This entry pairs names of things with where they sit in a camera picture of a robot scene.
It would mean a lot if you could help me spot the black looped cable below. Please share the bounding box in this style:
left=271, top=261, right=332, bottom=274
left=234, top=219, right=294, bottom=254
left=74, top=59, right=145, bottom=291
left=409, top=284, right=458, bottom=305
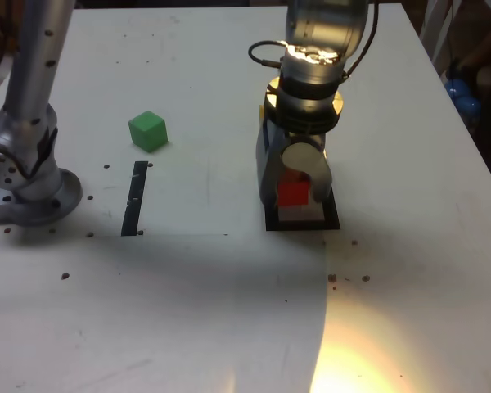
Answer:
left=247, top=39, right=290, bottom=69

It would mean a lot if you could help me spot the blue round object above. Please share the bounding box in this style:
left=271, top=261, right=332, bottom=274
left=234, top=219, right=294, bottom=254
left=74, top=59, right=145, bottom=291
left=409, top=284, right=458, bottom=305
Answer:
left=443, top=76, right=483, bottom=119

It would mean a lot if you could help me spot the black tape strip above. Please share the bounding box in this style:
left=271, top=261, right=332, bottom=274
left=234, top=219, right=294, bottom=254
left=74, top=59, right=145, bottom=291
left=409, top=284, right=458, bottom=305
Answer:
left=120, top=160, right=149, bottom=237

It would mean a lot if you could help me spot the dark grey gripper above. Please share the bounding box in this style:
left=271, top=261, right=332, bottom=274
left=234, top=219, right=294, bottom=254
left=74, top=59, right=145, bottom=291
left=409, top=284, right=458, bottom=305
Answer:
left=255, top=119, right=333, bottom=208

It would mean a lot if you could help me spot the red cube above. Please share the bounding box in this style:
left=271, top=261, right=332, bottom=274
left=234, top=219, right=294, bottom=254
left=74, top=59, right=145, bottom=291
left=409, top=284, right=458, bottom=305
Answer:
left=277, top=171, right=313, bottom=208

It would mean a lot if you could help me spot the green cube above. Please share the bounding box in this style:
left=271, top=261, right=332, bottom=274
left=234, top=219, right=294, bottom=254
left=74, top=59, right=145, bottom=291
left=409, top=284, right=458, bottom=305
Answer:
left=128, top=110, right=169, bottom=154

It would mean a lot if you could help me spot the black tape square outline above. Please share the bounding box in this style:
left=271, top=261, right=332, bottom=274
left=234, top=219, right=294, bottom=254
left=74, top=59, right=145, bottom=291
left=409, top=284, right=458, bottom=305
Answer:
left=263, top=174, right=341, bottom=233

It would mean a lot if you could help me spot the white metal frame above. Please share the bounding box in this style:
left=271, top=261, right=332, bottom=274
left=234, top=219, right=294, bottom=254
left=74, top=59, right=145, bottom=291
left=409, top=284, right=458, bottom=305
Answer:
left=418, top=0, right=456, bottom=79

